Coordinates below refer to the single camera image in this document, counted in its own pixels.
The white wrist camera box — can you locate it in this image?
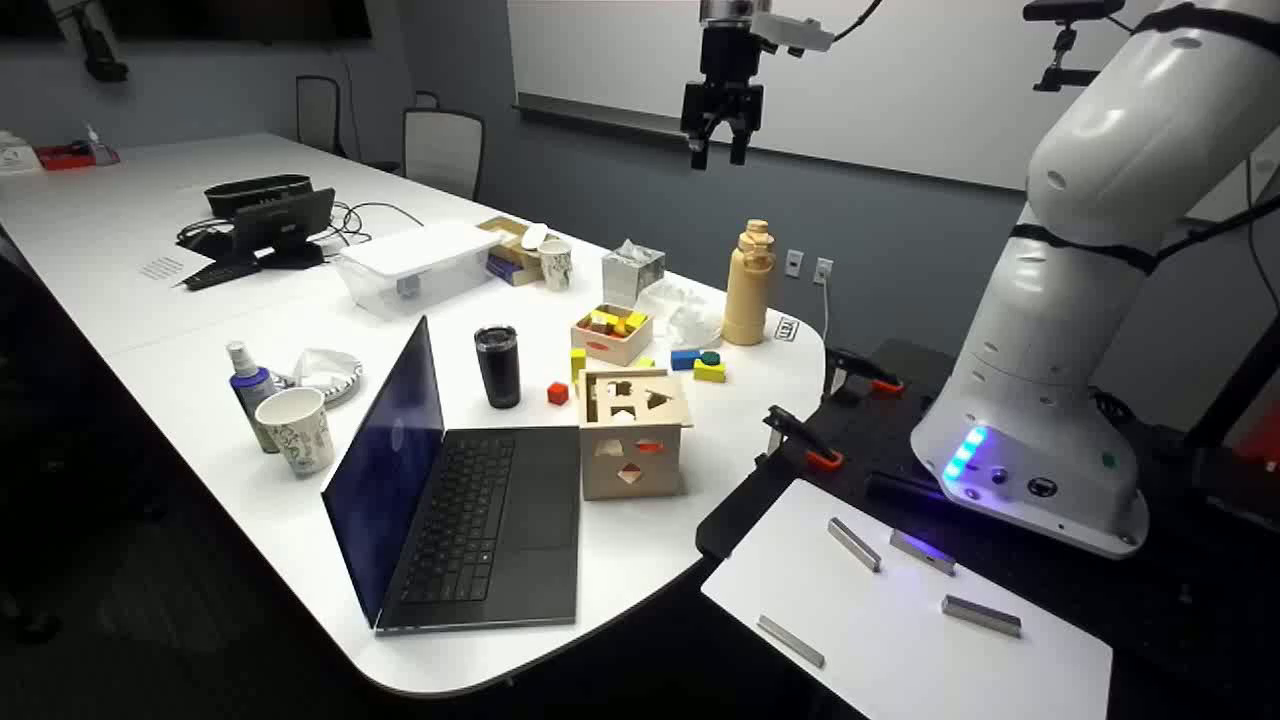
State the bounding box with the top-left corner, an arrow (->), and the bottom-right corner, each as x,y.
761,11 -> 839,61

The blue spray bottle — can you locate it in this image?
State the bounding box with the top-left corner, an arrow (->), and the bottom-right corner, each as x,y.
225,337 -> 285,462

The grey office chair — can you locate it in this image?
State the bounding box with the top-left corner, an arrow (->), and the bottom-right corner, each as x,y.
395,106 -> 488,203
290,74 -> 347,161

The small wooden block tray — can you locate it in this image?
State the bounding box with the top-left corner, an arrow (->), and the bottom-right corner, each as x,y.
568,302 -> 655,372

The black camera on mount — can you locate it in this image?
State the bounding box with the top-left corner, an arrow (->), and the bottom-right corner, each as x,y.
1020,0 -> 1131,97

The clear plastic storage container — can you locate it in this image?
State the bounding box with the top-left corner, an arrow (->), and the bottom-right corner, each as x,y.
329,215 -> 498,323

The black tumbler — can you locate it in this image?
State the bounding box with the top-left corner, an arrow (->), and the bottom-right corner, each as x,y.
471,323 -> 523,414

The small cardboard box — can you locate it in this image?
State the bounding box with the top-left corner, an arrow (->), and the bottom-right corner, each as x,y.
471,213 -> 539,289

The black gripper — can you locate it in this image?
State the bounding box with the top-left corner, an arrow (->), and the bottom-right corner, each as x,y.
675,25 -> 770,172

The black tablet on stand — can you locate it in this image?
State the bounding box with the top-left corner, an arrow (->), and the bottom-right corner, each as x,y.
180,183 -> 338,295

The wall whiteboard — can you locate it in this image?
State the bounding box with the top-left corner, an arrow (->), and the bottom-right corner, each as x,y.
504,0 -> 1280,230

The grey metal strip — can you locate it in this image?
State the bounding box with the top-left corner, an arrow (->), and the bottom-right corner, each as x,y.
883,524 -> 963,579
751,608 -> 832,671
824,511 -> 887,579
934,587 -> 1026,645

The black case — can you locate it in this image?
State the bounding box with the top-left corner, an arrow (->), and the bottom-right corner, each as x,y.
201,172 -> 319,225

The white crumpled cloth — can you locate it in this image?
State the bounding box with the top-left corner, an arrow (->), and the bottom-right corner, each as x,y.
655,275 -> 732,353

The white calibration board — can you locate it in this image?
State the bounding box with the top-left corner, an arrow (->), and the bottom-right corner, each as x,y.
696,476 -> 1118,720

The tan insulated bottle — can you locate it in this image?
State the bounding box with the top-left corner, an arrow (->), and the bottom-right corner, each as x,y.
721,244 -> 780,353

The wooden shape sorter box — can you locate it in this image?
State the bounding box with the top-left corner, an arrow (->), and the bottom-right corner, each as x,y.
577,366 -> 696,504

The black and orange clamp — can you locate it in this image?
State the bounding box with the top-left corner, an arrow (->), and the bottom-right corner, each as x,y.
824,345 -> 910,403
761,401 -> 851,480

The white cup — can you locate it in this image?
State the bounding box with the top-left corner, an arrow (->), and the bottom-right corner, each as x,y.
530,232 -> 580,295

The patterned paper cup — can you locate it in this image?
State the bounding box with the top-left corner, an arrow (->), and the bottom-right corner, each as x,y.
250,385 -> 335,486

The white bowl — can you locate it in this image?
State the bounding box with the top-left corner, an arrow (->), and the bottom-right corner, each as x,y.
287,345 -> 366,414

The red tray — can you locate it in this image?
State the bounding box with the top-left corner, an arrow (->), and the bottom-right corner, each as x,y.
26,125 -> 123,178

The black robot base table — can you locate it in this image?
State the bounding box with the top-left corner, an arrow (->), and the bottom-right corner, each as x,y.
692,337 -> 1280,720

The dark open laptop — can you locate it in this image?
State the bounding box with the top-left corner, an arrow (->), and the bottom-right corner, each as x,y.
316,313 -> 588,636

